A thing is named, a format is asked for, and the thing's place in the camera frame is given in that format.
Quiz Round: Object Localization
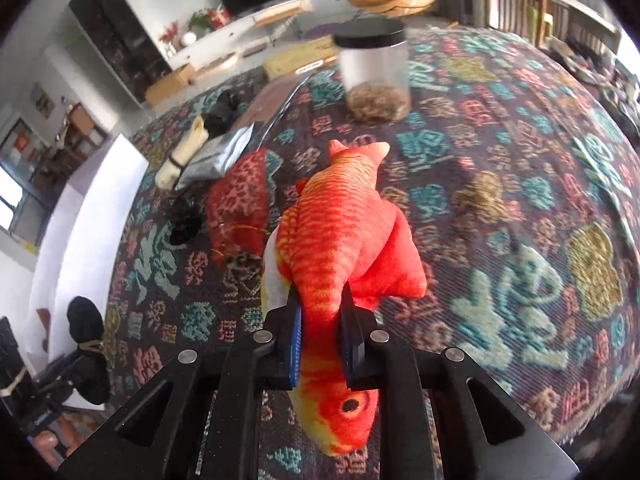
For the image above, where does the orange plush fish toy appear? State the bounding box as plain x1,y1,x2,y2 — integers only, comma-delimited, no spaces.
260,140,427,456

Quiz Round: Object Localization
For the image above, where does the small black soft item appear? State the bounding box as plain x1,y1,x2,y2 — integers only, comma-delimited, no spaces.
168,197,203,246

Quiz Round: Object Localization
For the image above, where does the black sock bundle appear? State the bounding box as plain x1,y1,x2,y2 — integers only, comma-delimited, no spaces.
66,296,111,405

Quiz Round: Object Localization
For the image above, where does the white storage box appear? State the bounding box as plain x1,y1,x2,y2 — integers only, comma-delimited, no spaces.
21,136,149,370

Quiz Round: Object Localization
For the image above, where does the red leopard print pouch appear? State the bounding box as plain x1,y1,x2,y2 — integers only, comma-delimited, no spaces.
205,148,282,266

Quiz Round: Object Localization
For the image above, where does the rolled cream cloth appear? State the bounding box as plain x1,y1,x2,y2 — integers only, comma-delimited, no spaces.
155,115,209,191

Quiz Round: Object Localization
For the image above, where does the patterned woven tablecloth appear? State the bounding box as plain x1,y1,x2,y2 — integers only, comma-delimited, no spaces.
104,28,639,443

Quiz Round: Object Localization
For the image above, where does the grey plastic mailer bag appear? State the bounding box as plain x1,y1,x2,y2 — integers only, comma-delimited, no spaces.
175,122,255,191

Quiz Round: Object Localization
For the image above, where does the black rolled cloth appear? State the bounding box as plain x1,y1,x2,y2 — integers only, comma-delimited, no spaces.
202,90,239,138

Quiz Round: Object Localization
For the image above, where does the cardboard box on floor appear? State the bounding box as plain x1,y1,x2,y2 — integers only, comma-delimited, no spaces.
145,63,195,106

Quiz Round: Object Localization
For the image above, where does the yellow flat gift box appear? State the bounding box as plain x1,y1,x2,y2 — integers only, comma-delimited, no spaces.
262,36,337,81

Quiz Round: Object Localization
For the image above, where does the red flower bouquet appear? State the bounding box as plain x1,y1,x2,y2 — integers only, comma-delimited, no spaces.
158,21,181,58

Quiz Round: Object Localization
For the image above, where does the white TV cabinet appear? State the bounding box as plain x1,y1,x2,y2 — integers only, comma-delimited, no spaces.
167,0,357,70

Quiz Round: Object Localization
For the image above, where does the clear jar black lid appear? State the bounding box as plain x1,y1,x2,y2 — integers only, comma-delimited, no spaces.
332,16,411,122

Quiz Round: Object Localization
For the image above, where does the wooden side table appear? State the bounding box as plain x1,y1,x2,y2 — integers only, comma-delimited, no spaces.
252,1,307,47

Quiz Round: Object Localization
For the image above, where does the dark wooden dining chair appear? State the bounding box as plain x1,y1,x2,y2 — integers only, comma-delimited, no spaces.
485,0,622,54

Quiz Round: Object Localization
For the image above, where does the black display cabinet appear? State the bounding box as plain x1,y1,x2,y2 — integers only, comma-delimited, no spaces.
70,0,170,104

